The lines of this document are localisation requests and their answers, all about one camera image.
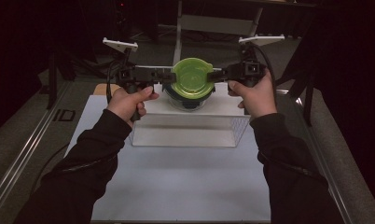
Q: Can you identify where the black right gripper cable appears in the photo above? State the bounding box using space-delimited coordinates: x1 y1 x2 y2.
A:
253 44 277 106

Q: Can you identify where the black stand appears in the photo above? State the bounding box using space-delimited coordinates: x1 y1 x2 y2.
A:
46 51 59 110
274 69 318 127

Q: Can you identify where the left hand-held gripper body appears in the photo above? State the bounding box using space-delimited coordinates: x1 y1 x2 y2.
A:
102 36 161 94

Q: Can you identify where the aluminium rail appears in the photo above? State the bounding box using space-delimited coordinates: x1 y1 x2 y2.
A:
0 82 70 216
277 89 356 224

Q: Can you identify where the green round lid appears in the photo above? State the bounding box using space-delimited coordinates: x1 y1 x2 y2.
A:
170 57 215 101

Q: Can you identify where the person's left hand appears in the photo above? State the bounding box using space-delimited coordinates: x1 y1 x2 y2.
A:
105 86 160 127

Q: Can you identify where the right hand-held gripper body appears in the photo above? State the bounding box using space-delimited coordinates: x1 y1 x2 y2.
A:
227 35 285 88

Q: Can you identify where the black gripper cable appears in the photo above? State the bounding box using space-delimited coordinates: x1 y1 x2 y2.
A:
253 44 277 106
105 60 124 105

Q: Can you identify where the black floor cable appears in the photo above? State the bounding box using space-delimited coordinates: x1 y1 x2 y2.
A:
29 141 73 196

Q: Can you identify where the clear plastic container box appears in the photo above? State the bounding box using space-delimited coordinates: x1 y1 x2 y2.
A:
131 64 252 148

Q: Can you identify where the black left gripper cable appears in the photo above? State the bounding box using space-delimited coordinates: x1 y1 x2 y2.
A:
105 60 124 105

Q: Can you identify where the grey metal stand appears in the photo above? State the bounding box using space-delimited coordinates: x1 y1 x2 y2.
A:
172 0 265 67

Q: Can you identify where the wooden board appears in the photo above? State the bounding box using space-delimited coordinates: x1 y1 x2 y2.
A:
92 83 122 97

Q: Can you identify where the person's right hand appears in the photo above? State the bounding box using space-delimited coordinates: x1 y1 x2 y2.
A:
227 69 279 119

